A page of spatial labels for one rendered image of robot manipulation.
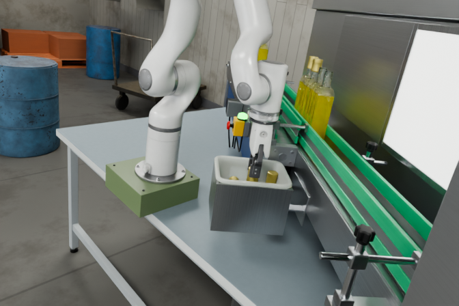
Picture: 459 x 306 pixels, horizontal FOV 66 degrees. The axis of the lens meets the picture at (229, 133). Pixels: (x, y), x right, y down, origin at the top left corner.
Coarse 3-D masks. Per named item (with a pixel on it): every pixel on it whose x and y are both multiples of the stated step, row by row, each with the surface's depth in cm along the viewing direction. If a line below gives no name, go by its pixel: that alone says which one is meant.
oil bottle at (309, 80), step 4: (308, 80) 126; (312, 80) 125; (304, 84) 128; (308, 84) 125; (304, 88) 128; (308, 88) 125; (304, 92) 127; (304, 96) 127; (300, 100) 131; (304, 100) 127; (300, 104) 131; (304, 104) 127; (300, 108) 130; (300, 112) 130
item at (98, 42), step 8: (88, 32) 574; (96, 32) 568; (104, 32) 569; (120, 32) 596; (88, 40) 579; (96, 40) 572; (104, 40) 573; (120, 40) 605; (88, 48) 583; (96, 48) 576; (104, 48) 578; (88, 56) 587; (96, 56) 580; (104, 56) 582; (112, 56) 589; (88, 64) 592; (96, 64) 585; (104, 64) 586; (112, 64) 594; (88, 72) 596; (96, 72) 590; (104, 72) 591; (112, 72) 599
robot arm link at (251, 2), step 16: (240, 0) 93; (256, 0) 92; (240, 16) 94; (256, 16) 92; (240, 32) 96; (256, 32) 91; (272, 32) 95; (240, 48) 90; (256, 48) 88; (240, 64) 88; (256, 64) 88; (240, 80) 89; (256, 80) 87; (240, 96) 90; (256, 96) 88
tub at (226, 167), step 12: (216, 156) 113; (228, 156) 114; (216, 168) 105; (228, 168) 115; (240, 168) 115; (264, 168) 116; (276, 168) 116; (228, 180) 99; (240, 180) 100; (264, 180) 117; (288, 180) 104
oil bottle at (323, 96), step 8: (320, 88) 115; (328, 88) 114; (312, 96) 119; (320, 96) 114; (328, 96) 115; (312, 104) 119; (320, 104) 115; (328, 104) 116; (312, 112) 118; (320, 112) 116; (328, 112) 117; (312, 120) 118; (320, 120) 117; (328, 120) 118; (320, 128) 118; (320, 136) 119
